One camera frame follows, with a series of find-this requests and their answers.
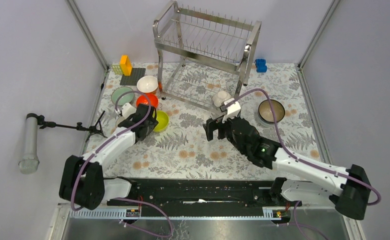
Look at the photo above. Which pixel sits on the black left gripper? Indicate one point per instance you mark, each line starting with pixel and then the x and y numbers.
pixel 152 123

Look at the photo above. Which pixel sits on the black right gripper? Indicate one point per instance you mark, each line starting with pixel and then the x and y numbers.
pixel 209 127

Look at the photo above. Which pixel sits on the yellow-green bowl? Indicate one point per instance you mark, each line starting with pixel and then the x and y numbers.
pixel 163 121

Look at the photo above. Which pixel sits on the orange bowl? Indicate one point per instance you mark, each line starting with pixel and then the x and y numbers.
pixel 148 98

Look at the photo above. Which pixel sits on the mint green floral bowl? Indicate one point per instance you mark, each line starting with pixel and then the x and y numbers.
pixel 122 95

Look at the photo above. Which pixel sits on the white orange-rimmed bowl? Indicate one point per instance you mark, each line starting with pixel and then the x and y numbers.
pixel 148 84

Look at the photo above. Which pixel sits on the blue tan-inside bowl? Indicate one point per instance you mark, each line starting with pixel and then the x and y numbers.
pixel 274 106

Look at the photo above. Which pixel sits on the dark blue bowl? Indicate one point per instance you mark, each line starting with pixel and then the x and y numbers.
pixel 119 120

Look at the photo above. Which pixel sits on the large white bowl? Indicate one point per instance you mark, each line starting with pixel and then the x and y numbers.
pixel 266 118

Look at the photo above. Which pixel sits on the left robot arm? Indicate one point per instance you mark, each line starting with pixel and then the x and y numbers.
pixel 83 182

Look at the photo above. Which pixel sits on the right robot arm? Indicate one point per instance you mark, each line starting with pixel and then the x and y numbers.
pixel 349 187

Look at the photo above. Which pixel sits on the steel two-tier dish rack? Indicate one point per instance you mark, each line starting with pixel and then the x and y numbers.
pixel 201 53

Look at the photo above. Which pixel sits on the small white cup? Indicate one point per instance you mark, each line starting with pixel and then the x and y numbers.
pixel 219 97

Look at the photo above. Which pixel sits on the black microphone tripod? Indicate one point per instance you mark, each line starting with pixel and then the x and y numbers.
pixel 93 130

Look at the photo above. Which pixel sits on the floral table mat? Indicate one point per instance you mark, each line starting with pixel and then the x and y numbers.
pixel 182 151

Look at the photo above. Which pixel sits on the grey building baseplate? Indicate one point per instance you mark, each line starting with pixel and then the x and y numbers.
pixel 136 74

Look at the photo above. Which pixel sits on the light green toy block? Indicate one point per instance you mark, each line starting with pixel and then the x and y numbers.
pixel 116 68

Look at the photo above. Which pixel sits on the orange toy block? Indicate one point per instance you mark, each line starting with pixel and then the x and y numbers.
pixel 125 65

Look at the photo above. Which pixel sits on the blue toy block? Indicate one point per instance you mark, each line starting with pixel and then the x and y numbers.
pixel 260 65

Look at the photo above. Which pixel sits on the silver microphone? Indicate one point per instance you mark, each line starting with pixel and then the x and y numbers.
pixel 30 162

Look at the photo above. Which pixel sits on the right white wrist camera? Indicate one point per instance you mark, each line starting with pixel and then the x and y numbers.
pixel 231 108

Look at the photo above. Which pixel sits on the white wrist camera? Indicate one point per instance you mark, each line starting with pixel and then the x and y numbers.
pixel 231 108
pixel 126 110

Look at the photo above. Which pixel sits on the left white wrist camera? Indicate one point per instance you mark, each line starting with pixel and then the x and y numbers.
pixel 126 110

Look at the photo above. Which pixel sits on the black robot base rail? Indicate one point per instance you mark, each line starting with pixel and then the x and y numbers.
pixel 210 198

